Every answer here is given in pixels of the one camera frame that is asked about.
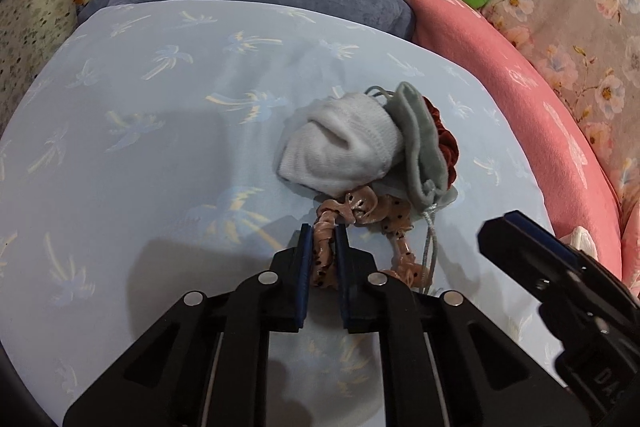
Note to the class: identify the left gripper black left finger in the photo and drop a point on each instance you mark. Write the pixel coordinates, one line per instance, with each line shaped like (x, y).
(272, 301)

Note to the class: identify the grey white sock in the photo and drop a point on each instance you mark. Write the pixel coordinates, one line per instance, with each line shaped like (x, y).
(345, 143)

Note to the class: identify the grey drawstring pouch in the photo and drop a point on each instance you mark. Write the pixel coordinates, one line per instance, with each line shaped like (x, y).
(427, 172)

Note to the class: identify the dark red velvet scrunchie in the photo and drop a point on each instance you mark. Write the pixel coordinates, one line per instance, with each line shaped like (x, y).
(447, 143)

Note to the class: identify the pink towel blanket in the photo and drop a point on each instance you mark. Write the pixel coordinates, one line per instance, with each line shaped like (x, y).
(575, 188)

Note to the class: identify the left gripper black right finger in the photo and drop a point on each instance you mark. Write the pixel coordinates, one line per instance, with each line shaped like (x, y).
(374, 302)

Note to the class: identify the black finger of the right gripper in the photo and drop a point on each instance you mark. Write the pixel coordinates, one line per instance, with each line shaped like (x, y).
(544, 238)
(525, 262)

